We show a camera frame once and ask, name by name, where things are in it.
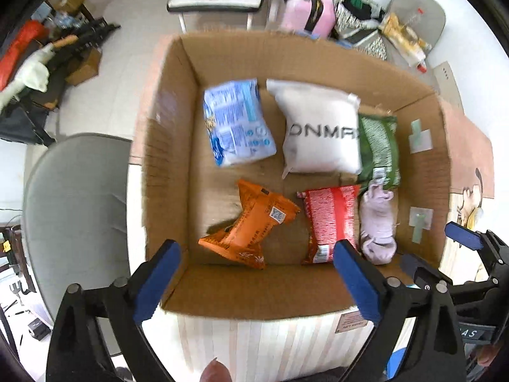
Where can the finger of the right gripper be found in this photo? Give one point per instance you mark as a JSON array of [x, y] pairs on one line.
[[423, 274], [488, 245]]

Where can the pink suitcase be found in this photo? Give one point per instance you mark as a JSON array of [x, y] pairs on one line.
[[314, 17]]

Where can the green snack packet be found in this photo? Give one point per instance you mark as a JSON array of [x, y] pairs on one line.
[[379, 151]]

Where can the yellow snack bag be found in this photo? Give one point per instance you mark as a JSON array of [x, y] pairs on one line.
[[409, 45]]

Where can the red plastic bag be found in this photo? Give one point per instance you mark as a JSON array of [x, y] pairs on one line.
[[31, 30]]

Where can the blue white tissue pack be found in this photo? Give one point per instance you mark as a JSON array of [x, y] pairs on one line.
[[237, 130]]

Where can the lilac sock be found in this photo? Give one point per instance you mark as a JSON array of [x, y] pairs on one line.
[[377, 241]]

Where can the black white patterned bag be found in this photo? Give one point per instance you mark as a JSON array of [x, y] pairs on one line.
[[358, 25]]

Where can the orange snack packet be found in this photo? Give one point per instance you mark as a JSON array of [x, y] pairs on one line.
[[262, 210]]

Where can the grey office chair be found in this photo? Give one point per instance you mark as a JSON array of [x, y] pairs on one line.
[[75, 216]]

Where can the grey cushioned chair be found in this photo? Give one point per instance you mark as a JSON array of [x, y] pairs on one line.
[[413, 27]]

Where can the clear plastic bottle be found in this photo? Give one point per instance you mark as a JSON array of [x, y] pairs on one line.
[[415, 18]]

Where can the small brown cardboard box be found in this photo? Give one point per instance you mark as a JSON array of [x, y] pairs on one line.
[[83, 67]]

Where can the grey yellow scrub pad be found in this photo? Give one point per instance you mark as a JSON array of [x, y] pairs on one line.
[[474, 219]]

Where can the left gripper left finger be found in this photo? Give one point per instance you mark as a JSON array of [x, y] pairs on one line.
[[78, 351]]

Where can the red snack packet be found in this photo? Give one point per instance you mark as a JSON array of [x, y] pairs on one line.
[[332, 215]]

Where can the white ONMAX pouch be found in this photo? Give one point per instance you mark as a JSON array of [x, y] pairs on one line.
[[322, 128]]

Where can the person's right hand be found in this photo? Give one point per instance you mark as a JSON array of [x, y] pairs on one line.
[[487, 353]]

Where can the open cardboard box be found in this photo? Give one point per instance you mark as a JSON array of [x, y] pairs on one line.
[[185, 195]]

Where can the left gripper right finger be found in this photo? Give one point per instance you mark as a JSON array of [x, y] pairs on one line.
[[435, 349]]

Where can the white folding stool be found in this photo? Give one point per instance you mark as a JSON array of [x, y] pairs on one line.
[[216, 4]]

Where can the white goose plush toy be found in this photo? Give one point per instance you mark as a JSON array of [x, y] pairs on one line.
[[33, 73]]

